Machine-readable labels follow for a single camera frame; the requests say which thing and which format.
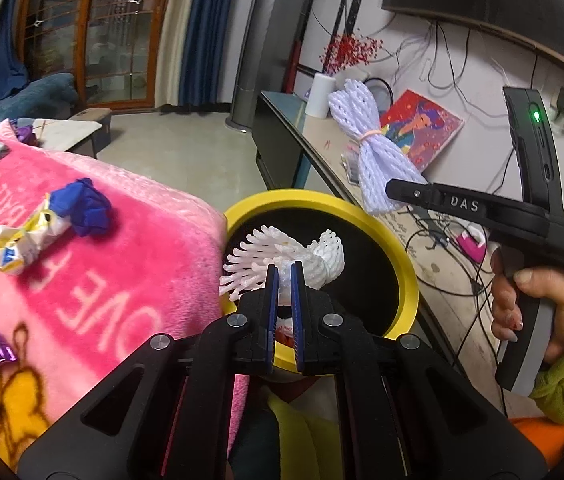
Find person's dark trousers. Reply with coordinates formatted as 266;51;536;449
229;385;283;480

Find pink plastic item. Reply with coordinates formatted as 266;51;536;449
457;232;488;263

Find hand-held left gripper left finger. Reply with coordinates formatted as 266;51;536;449
16;264;280;480

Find yellow white wrapper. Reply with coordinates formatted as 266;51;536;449
0;200;75;276

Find person's green jacket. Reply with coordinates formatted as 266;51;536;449
267;392;345;480

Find blue heart pattern sofa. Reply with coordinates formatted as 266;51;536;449
0;72;77;133

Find pack of coloured pens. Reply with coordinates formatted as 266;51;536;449
342;152;363;183

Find yellow round bin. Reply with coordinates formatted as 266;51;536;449
222;188;419;376

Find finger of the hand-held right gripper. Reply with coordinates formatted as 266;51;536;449
386;178;445;209

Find white vase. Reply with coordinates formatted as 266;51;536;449
304;72;337;120

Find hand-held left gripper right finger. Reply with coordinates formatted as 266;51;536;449
289;262;548;480

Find pink bear printed blanket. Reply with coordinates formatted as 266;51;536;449
0;120;257;461

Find lavender foam fruit net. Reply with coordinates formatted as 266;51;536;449
328;79;430;213

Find colourful picture book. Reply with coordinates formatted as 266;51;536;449
379;90;464;171

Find television cabinet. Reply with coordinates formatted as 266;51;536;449
253;90;468;361

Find black wall cables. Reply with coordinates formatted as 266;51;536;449
392;10;563;306

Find wooden sliding glass door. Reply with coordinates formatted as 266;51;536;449
14;0;180;111

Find silver tower air conditioner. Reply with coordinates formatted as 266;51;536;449
225;0;295;134

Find orange cloth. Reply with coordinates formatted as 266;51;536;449
509;415;564;468

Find brown stool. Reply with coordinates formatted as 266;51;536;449
68;108;112;158

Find white marble coffee table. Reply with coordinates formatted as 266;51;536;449
32;118;102;153

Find white foam fruit net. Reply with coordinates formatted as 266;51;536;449
219;227;347;306

